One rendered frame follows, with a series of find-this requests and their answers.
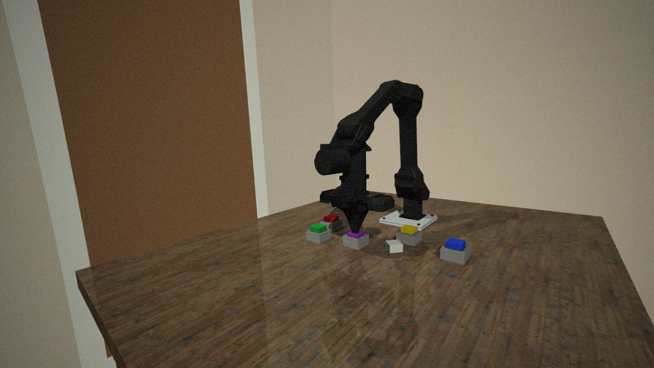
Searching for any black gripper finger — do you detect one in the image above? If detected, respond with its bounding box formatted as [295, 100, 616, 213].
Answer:
[351, 207, 369, 234]
[337, 203, 356, 233]

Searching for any purple button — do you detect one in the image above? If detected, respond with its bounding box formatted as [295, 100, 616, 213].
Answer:
[342, 231, 369, 250]

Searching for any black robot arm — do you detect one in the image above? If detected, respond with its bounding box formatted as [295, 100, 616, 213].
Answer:
[314, 80, 430, 220]

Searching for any green button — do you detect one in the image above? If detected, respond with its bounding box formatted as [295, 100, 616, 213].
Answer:
[306, 223, 332, 244]

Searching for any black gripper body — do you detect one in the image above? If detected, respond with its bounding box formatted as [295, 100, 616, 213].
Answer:
[320, 171, 394, 212]

